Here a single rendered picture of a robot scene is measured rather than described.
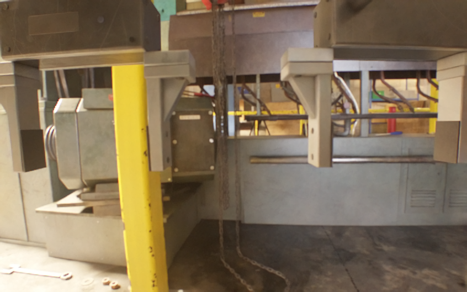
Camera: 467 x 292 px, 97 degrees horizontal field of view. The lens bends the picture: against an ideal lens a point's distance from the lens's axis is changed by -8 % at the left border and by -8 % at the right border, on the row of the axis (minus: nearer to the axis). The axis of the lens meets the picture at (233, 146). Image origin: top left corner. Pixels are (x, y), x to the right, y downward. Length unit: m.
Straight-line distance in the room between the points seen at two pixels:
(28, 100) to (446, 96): 0.41
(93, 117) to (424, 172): 1.95
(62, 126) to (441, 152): 1.25
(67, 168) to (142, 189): 0.58
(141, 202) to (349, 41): 0.69
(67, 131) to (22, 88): 0.97
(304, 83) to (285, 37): 1.47
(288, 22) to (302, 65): 1.53
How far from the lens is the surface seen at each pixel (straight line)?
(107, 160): 1.19
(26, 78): 0.29
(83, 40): 0.23
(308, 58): 0.21
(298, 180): 1.59
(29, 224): 1.83
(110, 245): 1.35
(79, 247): 1.48
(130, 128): 0.74
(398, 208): 1.85
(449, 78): 0.29
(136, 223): 0.80
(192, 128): 1.12
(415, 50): 0.26
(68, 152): 1.25
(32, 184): 1.71
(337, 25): 0.21
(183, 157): 1.13
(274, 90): 6.21
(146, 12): 0.22
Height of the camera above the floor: 0.69
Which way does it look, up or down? 5 degrees down
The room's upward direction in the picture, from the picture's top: 1 degrees counter-clockwise
